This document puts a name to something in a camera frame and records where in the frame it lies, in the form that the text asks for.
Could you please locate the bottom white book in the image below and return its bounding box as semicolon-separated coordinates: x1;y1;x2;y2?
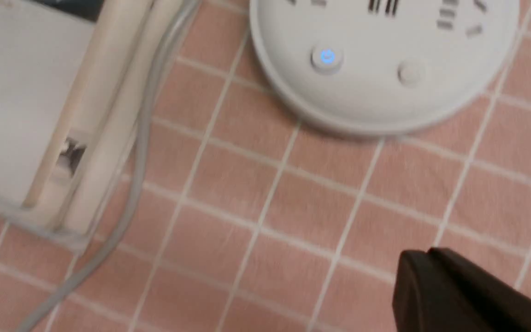
0;0;192;253

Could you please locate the middle white book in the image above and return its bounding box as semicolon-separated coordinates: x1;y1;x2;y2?
51;0;183;235

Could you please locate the white desk lamp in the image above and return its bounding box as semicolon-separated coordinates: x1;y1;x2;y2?
249;0;520;137

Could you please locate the white book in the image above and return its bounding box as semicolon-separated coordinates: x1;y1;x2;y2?
51;0;183;235
0;0;192;253
0;0;152;210

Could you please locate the pink checkered tablecloth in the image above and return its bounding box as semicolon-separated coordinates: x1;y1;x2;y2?
0;0;531;332

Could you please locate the top white book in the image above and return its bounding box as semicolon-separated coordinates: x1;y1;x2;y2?
0;0;152;210

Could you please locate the grey lamp power cable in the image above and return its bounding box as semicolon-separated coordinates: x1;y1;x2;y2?
15;0;201;332

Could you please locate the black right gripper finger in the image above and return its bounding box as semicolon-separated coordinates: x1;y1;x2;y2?
392;247;531;332

